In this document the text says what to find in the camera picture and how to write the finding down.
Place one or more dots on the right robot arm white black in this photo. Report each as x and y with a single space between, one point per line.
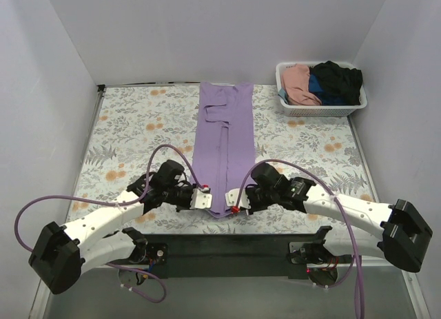
396 232

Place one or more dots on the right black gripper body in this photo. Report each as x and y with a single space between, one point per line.
253 198

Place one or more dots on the aluminium frame rail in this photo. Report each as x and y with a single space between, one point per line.
327 292

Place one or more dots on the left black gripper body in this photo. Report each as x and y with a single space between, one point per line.
186 198

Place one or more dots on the floral patterned table cloth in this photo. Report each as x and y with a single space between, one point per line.
140 127

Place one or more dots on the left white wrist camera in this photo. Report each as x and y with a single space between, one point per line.
201 198

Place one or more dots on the blue t shirt in basket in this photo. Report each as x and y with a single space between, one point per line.
326 98

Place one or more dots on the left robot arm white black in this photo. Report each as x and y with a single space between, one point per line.
63 253

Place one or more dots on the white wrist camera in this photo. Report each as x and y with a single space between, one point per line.
236 198
201 198

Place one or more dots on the pink t shirt in basket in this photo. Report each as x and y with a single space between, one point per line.
295 82

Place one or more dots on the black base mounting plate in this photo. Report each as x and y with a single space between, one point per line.
236 255

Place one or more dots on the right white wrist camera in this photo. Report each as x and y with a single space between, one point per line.
236 198

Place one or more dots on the black t shirt in basket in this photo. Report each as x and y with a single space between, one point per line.
342 82

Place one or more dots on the purple t shirt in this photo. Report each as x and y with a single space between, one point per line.
224 148

